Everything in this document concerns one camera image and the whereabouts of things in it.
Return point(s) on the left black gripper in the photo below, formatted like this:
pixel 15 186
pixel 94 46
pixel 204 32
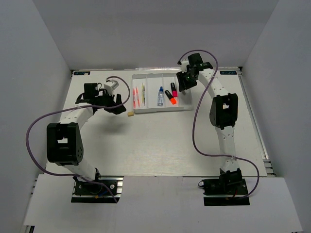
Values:
pixel 118 99

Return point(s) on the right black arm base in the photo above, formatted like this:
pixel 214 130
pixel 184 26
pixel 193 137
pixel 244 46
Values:
pixel 214 194

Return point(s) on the orange highlighter black cap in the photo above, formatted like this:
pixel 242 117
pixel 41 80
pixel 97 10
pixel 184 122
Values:
pixel 170 97

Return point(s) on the pink pen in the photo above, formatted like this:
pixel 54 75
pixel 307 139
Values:
pixel 134 98

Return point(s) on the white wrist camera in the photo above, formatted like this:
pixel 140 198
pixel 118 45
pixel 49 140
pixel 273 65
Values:
pixel 183 65
pixel 110 86

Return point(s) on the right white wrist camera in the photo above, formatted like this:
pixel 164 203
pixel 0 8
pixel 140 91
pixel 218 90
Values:
pixel 183 65

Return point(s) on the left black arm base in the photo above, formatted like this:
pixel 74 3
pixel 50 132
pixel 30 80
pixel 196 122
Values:
pixel 84 192

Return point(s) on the orange pen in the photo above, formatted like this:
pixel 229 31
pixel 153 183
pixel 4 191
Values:
pixel 137 97

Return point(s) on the white compartment tray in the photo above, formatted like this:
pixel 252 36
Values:
pixel 153 82

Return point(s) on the pink highlighter black cap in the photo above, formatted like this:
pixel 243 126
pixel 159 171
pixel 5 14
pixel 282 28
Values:
pixel 174 91

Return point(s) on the small blue-capped bottle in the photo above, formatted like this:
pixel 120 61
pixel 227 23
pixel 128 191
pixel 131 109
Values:
pixel 160 97

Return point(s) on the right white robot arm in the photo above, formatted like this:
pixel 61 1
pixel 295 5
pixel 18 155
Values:
pixel 223 116

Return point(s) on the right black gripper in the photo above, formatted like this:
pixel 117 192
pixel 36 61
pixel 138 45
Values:
pixel 182 84

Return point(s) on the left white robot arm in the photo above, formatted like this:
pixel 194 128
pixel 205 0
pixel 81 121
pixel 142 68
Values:
pixel 64 142

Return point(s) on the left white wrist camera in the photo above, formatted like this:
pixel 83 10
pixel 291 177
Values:
pixel 110 86

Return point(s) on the yellow pen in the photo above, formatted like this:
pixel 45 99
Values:
pixel 142 92

